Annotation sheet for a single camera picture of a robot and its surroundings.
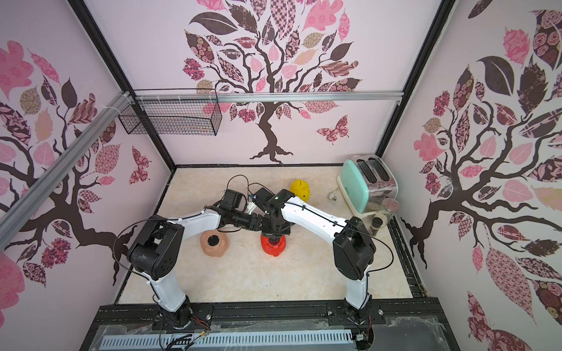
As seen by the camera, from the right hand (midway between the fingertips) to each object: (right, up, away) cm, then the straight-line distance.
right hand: (271, 234), depth 83 cm
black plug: (-22, -2, -1) cm, 22 cm away
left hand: (-1, +1, +5) cm, 5 cm away
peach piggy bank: (-21, -6, 0) cm, 22 cm away
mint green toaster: (+40, +21, +7) cm, 45 cm away
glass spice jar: (+50, +6, +12) cm, 52 cm away
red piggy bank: (+1, -6, -1) cm, 6 cm away
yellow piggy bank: (+13, +17, +16) cm, 27 cm away
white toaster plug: (+29, +13, +24) cm, 40 cm away
